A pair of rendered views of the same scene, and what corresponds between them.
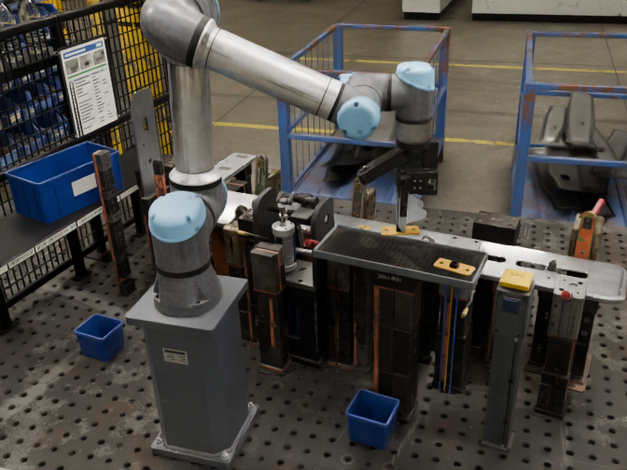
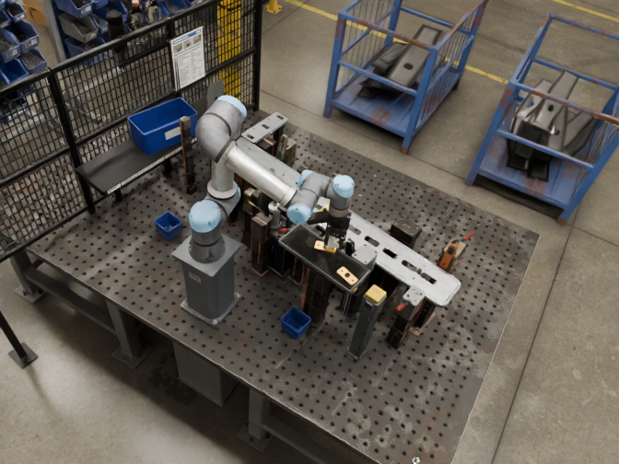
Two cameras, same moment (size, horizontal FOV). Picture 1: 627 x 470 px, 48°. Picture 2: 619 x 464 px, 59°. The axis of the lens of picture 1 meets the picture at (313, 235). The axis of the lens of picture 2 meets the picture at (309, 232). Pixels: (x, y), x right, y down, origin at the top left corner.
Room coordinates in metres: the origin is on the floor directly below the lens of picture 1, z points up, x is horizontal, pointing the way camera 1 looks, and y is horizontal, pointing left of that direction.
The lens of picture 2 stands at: (-0.02, -0.27, 2.87)
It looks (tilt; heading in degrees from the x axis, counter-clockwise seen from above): 49 degrees down; 6
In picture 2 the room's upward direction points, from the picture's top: 8 degrees clockwise
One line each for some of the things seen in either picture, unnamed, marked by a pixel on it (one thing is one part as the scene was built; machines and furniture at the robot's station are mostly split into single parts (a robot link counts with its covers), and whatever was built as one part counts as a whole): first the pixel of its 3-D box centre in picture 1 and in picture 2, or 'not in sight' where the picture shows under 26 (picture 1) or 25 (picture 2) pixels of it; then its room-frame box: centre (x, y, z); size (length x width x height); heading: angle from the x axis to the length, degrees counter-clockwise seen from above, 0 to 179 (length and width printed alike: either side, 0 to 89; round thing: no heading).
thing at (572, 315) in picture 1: (560, 349); (404, 319); (1.35, -0.59, 0.88); 0.11 x 0.10 x 0.36; 154
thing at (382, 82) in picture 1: (363, 94); (313, 186); (1.36, -0.11, 1.53); 0.11 x 0.11 x 0.08; 81
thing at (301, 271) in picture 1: (298, 277); (280, 230); (1.62, 0.05, 0.94); 0.18 x 0.13 x 0.49; 64
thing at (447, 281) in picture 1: (398, 255); (323, 257); (1.35, -0.19, 1.16); 0.37 x 0.14 x 0.02; 64
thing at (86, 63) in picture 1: (89, 87); (187, 58); (2.30, 0.73, 1.30); 0.23 x 0.02 x 0.31; 154
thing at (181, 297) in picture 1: (186, 278); (206, 241); (1.30, 0.28, 1.15); 0.15 x 0.15 x 0.10
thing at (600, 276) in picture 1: (368, 234); (329, 213); (1.75, -0.16, 1.00); 1.38 x 0.22 x 0.02; 64
